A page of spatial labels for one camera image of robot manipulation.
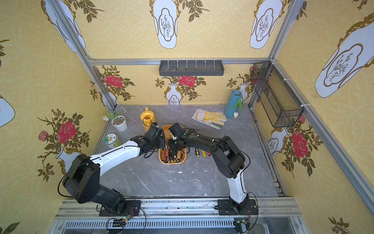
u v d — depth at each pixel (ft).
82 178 1.42
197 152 3.02
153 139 2.25
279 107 2.45
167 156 2.86
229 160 1.64
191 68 3.03
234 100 3.30
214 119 3.60
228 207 2.40
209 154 3.03
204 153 3.03
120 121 3.33
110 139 3.03
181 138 2.29
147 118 3.28
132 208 2.39
